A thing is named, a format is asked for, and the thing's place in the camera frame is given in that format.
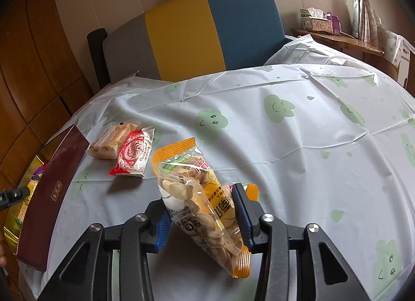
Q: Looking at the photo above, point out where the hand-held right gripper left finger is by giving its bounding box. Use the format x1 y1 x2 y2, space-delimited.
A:
37 199 172 301

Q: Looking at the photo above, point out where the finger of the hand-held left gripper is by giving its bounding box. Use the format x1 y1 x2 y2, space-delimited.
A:
0 186 30 211

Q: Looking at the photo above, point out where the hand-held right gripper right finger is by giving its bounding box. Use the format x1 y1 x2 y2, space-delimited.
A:
231 183 370 301

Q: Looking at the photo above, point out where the gold gift box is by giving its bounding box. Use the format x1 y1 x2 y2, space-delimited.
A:
3 155 49 258

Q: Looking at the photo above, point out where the orange-edged clear chip packet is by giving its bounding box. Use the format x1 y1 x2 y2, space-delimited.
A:
152 137 260 279

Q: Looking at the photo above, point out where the dark red gift box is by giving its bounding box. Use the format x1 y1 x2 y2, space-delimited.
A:
16 124 90 272

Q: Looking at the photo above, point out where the red white snack packet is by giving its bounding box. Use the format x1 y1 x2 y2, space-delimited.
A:
108 123 156 178

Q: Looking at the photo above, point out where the white green-printed bedsheet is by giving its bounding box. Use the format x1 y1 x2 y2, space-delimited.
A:
18 63 415 301

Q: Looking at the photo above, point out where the clear rice cracker packet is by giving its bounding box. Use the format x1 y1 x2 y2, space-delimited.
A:
88 120 141 160

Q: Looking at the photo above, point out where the wooden wardrobe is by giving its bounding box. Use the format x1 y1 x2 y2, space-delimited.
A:
0 0 98 198

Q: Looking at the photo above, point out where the white printed pillow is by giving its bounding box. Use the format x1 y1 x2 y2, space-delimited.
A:
264 33 360 70

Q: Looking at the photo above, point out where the wooden shelf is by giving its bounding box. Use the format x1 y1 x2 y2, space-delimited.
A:
291 28 385 62

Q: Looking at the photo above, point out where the green white tissue box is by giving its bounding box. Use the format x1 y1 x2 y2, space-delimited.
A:
300 8 325 26

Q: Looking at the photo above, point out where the purple box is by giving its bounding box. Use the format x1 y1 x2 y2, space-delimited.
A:
326 12 341 35

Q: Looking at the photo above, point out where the white printed bag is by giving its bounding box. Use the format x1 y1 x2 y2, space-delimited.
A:
378 27 414 88

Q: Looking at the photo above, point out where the patterned curtain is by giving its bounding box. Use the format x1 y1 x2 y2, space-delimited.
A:
352 0 390 44

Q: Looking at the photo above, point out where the black bed post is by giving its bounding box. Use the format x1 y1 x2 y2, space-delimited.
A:
86 28 112 89

